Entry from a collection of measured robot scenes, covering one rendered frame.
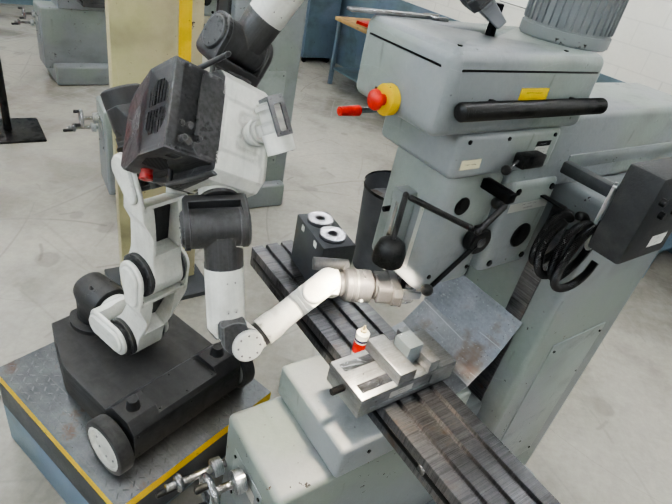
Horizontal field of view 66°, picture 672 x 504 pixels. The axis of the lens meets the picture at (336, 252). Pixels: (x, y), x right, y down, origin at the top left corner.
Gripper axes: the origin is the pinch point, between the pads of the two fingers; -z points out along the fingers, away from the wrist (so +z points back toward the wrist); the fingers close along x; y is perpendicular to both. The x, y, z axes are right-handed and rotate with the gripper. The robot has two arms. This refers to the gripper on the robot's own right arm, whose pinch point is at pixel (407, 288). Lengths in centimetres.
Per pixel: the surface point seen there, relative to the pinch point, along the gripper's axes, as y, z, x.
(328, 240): 7.8, 16.1, 33.4
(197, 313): 124, 59, 128
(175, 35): -20, 77, 154
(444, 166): -42.2, 7.5, -14.3
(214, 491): 53, 47, -25
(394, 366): 16.4, 2.7, -13.0
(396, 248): -23.0, 13.2, -16.3
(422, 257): -18.0, 4.3, -11.4
